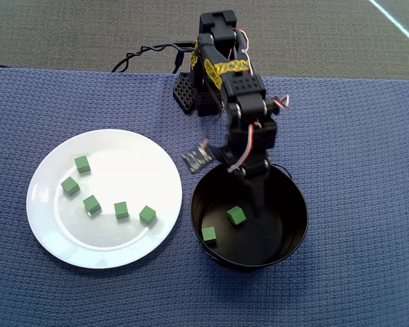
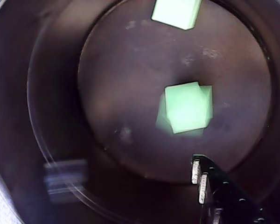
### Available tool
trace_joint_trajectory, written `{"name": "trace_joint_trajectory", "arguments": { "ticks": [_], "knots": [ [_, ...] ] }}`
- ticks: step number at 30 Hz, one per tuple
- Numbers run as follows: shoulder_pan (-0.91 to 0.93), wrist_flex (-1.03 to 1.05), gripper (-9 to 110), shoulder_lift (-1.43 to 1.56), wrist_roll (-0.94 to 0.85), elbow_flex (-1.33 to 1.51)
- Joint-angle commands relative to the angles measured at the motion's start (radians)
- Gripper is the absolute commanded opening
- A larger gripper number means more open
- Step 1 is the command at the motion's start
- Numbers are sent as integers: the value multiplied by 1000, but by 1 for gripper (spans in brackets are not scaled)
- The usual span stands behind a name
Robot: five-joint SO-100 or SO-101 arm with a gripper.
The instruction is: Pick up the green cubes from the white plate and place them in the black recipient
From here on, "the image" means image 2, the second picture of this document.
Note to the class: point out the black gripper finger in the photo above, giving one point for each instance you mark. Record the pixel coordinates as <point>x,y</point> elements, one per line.
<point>224,198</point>
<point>65,182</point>

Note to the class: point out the green cube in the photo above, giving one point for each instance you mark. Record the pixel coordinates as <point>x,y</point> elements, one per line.
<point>186,109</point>
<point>175,11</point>

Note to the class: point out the blue woven cloth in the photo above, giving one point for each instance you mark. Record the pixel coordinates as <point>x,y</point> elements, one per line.
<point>0,205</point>

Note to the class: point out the black metal bucket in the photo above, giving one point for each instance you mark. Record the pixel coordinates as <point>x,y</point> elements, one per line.
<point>130,70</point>

